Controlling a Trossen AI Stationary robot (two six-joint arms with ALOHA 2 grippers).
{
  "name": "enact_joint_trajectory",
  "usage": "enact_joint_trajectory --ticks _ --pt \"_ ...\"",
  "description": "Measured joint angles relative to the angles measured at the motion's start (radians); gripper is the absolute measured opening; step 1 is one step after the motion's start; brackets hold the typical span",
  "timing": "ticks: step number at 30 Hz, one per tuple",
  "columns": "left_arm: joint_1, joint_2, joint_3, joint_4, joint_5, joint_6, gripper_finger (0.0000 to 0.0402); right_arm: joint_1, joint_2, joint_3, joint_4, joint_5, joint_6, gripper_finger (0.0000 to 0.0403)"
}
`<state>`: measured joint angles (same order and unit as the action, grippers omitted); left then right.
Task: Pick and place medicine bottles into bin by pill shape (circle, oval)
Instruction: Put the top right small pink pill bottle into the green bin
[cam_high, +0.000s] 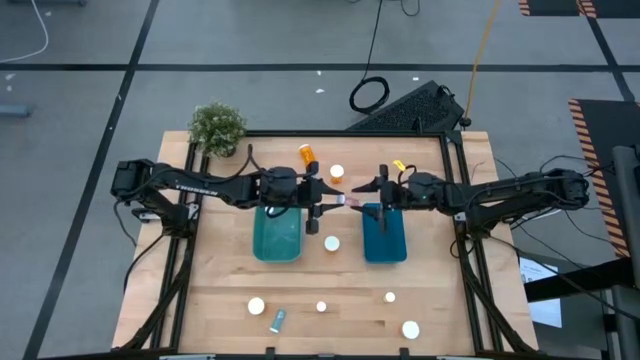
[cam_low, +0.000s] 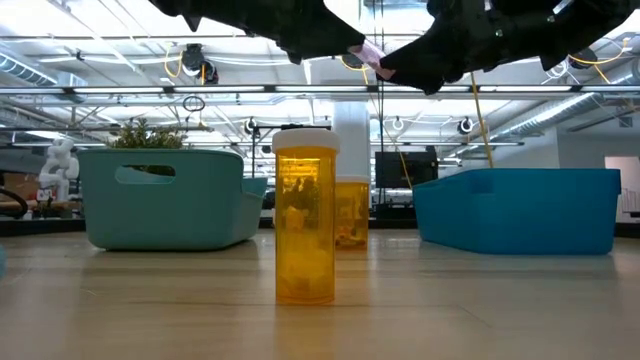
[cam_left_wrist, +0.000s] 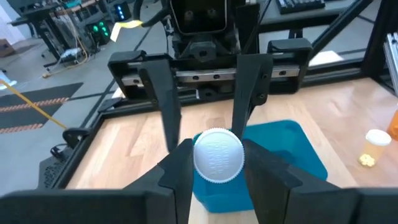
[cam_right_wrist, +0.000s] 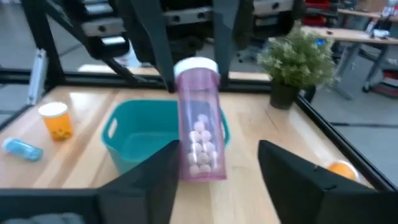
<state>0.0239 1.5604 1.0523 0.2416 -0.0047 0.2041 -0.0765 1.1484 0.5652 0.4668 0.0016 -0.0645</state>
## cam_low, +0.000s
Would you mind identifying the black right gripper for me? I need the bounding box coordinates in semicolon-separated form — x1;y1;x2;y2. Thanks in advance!
378;0;640;96

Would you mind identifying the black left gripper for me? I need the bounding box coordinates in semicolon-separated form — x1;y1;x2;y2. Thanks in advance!
147;0;366;65

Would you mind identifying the small pink pill bottle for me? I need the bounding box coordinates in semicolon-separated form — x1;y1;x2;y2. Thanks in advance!
348;39;397;81

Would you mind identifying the large orange pill bottle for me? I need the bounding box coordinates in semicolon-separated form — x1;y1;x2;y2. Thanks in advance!
333;173;371;251

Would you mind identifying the small white cap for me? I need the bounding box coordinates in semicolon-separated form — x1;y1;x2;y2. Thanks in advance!
271;128;341;306

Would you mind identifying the dark blue plastic bin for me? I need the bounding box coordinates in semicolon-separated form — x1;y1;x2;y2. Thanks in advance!
412;167;622;256

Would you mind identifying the teal plastic bin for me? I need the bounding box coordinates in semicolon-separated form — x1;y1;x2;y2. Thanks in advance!
77;148;269;252

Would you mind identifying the LED light bar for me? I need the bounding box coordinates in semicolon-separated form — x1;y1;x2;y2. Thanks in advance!
0;83;640;97

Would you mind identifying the black hanging spotlight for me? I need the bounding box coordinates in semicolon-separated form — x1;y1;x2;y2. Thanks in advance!
180;43;206;72

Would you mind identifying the black monitor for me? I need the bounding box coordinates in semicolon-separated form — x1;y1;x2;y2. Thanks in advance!
374;149;440;190

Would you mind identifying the potted green plant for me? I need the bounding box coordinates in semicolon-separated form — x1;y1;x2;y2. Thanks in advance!
106;117;187;177

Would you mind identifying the yellow hanging cable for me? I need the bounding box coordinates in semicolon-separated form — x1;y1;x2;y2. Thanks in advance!
468;71;495;169

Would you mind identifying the silver ventilation duct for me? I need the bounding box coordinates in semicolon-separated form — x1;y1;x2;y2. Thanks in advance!
492;59;640;142

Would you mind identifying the black aluminium table frame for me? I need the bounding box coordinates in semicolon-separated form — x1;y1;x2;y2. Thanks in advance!
0;215;640;239

